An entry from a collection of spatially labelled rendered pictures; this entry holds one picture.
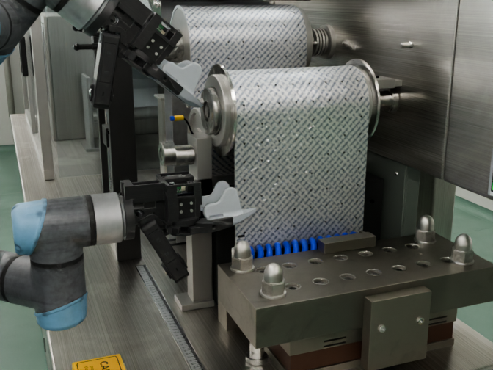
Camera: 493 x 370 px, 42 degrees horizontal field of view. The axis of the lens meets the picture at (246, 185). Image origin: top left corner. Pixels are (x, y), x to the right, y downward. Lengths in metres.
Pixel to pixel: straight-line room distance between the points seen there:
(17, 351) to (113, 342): 1.89
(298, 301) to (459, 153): 0.35
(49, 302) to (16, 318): 2.24
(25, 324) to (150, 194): 2.24
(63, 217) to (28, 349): 2.04
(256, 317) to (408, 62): 0.52
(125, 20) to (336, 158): 0.40
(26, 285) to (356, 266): 0.49
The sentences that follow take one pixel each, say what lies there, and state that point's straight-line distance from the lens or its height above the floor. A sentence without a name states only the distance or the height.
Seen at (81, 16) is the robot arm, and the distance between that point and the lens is 0.97.
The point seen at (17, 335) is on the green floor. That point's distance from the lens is 3.06.
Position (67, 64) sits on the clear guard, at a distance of 1.96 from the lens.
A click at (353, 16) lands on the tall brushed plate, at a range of 1.30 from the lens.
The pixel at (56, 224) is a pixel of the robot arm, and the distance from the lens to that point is 0.93.
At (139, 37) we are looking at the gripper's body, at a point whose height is 1.37.
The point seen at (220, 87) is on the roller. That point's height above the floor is 1.29.
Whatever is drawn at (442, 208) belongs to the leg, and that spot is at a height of 1.00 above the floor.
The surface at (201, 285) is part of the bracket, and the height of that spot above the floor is 0.94.
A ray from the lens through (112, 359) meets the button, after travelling 0.98.
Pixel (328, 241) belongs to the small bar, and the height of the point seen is 1.05.
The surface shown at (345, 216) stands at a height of 1.06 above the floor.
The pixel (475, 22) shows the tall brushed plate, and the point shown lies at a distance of 1.01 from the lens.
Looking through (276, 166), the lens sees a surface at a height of 1.17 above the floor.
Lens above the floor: 1.43
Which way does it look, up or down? 16 degrees down
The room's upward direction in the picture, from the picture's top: straight up
